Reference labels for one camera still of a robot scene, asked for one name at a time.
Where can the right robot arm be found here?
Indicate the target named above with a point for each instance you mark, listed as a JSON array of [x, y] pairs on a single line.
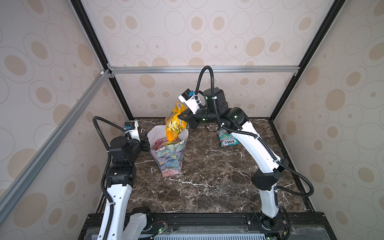
[[207, 104]]

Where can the black frame post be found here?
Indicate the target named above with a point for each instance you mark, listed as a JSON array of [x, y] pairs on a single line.
[[96, 44], [320, 35]]

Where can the floral white paper bag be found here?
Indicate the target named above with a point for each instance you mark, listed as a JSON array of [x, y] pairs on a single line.
[[169, 158]]

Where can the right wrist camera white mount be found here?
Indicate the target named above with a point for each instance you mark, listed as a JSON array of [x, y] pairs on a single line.
[[190, 99]]

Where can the black frame post left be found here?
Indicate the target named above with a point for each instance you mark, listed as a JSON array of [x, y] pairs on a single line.
[[96, 44]]

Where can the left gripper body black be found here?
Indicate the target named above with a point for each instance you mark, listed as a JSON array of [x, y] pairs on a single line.
[[144, 143]]

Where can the pink Fox's candy bag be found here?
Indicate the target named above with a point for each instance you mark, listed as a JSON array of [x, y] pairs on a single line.
[[162, 143]]

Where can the teal Fox's candy bag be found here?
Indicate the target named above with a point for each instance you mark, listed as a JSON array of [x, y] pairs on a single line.
[[226, 139]]

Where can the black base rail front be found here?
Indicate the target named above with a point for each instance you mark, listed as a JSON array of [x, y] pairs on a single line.
[[237, 226]]

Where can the yellow snack bag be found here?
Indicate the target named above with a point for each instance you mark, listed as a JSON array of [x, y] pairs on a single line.
[[174, 126]]

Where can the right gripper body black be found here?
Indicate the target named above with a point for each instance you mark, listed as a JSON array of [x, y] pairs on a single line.
[[203, 115]]

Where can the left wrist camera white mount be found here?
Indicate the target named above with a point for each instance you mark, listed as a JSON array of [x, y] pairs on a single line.
[[131, 129]]

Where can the aluminium rail left side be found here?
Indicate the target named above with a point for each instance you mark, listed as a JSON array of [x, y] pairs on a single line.
[[21, 184]]

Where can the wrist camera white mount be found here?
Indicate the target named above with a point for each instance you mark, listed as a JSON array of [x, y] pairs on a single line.
[[131, 129], [190, 99]]

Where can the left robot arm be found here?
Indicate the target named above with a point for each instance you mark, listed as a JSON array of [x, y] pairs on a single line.
[[118, 181]]

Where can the black frame post right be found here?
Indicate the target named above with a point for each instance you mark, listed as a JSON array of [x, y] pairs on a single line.
[[320, 35]]

